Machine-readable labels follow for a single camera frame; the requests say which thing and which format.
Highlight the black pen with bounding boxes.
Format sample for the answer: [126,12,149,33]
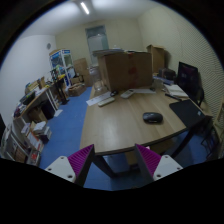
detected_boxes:
[165,93,182,102]

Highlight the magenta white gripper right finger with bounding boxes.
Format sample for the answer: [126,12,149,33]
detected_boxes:
[134,144,182,184]

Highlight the ceiling fluorescent light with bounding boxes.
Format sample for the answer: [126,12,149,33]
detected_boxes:
[80,2,90,15]

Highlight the tall cardboard box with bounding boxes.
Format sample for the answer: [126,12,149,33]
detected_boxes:
[147,45,165,73]

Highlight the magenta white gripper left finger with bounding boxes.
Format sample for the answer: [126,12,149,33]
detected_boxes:
[46,145,95,186]

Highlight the white paper sheet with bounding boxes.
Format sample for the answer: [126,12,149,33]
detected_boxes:
[86,92,111,106]

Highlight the white air conditioner remote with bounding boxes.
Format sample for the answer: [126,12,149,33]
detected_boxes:
[120,89,135,99]

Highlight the black laptop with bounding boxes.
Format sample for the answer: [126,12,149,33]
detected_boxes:
[169,100,205,128]

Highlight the black computer monitor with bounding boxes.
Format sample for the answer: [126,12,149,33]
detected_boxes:
[176,62,199,96]

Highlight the white remote control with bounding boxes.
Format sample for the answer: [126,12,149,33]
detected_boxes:
[98,97,115,107]

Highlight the large cardboard box on table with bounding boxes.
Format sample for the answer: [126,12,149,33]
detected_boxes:
[98,52,152,91]

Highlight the stacked cardboard boxes by door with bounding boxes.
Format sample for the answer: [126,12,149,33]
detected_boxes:
[73,58,93,87]

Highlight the black computer mouse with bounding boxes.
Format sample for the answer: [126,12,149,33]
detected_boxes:
[143,112,163,123]

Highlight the wall clock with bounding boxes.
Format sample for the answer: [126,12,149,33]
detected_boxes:
[46,43,51,50]

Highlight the small black object on table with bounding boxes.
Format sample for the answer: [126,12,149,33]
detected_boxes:
[110,91,118,97]

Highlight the wooden side desk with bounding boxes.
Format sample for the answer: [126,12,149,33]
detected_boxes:
[14,86,58,123]

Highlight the wooden table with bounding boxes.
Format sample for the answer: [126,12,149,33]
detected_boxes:
[79,84,214,178]

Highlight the open cardboard box on floor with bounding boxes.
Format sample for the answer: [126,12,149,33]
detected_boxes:
[68,83,86,97]

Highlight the blue white claw machine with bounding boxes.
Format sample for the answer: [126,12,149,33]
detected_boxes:
[49,49,76,87]

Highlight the white bookshelf with books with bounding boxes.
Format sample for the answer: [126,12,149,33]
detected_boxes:
[0,118,52,166]

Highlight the open notebook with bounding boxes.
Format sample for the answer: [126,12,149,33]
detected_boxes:
[165,85,187,98]

